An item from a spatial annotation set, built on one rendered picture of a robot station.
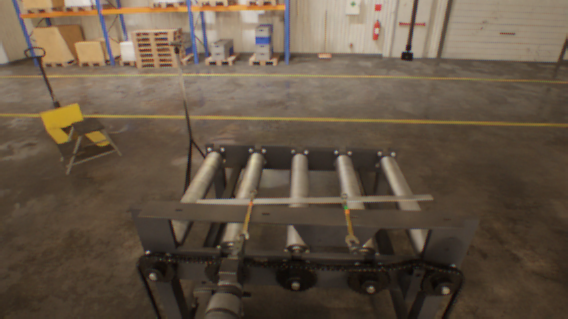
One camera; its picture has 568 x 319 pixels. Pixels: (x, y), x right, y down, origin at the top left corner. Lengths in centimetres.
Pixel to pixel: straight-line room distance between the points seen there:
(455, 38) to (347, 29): 347
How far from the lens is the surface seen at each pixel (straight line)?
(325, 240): 121
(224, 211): 112
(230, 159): 212
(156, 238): 135
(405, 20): 1031
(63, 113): 566
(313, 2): 985
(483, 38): 1141
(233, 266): 85
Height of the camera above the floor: 189
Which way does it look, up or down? 27 degrees down
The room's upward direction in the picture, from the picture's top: straight up
